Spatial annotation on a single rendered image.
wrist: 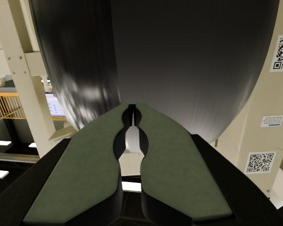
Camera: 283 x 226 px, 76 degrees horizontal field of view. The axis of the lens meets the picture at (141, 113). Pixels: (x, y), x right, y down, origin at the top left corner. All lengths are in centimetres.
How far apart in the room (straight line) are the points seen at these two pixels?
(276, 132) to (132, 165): 56
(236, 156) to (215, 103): 35
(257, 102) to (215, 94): 28
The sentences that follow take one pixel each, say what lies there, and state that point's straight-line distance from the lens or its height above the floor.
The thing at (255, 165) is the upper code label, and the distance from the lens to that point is 61.
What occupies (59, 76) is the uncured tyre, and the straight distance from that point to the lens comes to 24.
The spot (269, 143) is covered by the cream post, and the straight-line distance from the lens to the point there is 59.
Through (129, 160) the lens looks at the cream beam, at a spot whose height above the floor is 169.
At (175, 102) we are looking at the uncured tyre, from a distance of 22.
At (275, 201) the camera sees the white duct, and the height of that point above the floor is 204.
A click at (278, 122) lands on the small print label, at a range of 56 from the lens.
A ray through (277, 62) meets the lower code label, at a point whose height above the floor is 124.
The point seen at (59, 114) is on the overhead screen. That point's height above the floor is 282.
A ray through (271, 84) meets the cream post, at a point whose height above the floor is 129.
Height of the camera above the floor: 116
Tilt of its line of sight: 25 degrees up
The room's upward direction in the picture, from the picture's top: 177 degrees clockwise
